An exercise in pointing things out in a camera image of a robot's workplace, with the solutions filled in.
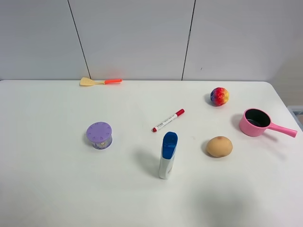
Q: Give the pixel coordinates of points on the rainbow textured ball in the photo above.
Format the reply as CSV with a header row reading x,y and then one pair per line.
x,y
219,96

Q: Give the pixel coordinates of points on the purple round container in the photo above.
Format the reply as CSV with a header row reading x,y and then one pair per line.
x,y
100,135

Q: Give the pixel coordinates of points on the pink toy saucepan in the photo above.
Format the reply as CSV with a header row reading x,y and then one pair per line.
x,y
254,122

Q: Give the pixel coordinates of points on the white bottle blue cap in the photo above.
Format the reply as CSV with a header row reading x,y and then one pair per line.
x,y
168,149

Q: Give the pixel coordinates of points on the yellow spatula orange handle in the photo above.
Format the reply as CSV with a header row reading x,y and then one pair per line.
x,y
86,82

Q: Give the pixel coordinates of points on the red whiteboard marker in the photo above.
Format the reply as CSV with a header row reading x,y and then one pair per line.
x,y
168,120

